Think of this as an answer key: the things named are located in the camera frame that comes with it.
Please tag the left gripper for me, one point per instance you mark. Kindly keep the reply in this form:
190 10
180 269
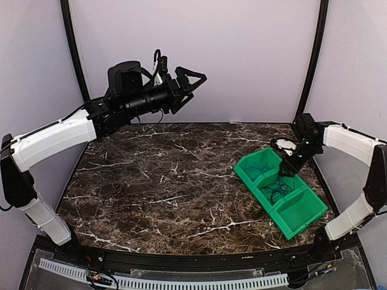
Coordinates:
176 93

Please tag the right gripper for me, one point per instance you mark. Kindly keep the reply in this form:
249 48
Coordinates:
288 164

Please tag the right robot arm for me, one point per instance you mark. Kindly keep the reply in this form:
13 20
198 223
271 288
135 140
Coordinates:
314 136

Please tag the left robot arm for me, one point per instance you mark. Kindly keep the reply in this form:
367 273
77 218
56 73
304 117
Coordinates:
132 91

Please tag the green bin near compartment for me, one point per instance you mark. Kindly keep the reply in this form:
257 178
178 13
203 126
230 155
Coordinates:
294 213

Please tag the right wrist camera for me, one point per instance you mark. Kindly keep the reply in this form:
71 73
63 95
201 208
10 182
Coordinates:
288 146

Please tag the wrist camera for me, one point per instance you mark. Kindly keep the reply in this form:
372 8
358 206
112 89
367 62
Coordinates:
288 146
160 69

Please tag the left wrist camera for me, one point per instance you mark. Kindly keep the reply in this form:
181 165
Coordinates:
160 69

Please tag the white slotted cable duct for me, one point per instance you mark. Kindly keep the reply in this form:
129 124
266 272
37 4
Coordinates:
144 279

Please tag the left black frame post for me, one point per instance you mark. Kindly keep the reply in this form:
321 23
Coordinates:
74 52

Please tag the black front rail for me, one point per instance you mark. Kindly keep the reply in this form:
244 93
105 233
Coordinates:
287 260

